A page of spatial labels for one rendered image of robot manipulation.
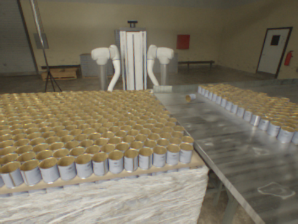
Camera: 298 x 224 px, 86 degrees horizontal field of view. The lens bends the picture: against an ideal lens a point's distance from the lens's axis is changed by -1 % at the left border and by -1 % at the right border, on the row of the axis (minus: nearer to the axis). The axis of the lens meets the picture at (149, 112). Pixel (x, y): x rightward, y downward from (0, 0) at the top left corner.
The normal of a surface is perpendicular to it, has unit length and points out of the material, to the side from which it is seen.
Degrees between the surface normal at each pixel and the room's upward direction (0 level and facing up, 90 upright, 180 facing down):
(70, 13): 90
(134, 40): 90
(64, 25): 90
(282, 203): 0
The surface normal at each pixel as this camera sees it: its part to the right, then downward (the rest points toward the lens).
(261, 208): 0.00, -0.91
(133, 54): 0.07, 0.40
